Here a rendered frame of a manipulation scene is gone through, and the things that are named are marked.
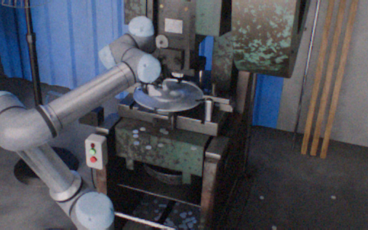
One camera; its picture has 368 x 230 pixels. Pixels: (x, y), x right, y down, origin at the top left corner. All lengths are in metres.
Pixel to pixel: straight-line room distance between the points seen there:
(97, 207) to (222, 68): 0.94
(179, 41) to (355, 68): 1.52
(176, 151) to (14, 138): 0.82
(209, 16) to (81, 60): 2.02
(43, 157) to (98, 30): 2.11
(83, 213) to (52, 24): 2.36
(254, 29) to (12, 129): 0.74
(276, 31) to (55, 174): 0.79
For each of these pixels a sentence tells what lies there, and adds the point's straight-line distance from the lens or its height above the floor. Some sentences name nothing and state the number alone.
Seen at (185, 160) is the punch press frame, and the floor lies 0.56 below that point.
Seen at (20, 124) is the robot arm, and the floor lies 1.03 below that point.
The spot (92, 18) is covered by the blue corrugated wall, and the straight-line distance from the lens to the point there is 3.33.
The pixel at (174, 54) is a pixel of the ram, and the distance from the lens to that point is 1.76.
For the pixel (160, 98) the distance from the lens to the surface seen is 1.78.
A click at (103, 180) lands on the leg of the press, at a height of 0.40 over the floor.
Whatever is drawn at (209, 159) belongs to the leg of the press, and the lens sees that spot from 1.72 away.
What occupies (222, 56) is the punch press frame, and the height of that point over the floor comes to 0.87.
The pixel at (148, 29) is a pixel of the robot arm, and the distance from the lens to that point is 1.37.
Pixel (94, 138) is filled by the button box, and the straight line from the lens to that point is 1.83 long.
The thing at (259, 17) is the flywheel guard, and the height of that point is 1.23.
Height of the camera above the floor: 1.60
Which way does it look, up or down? 27 degrees down
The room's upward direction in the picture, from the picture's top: straight up
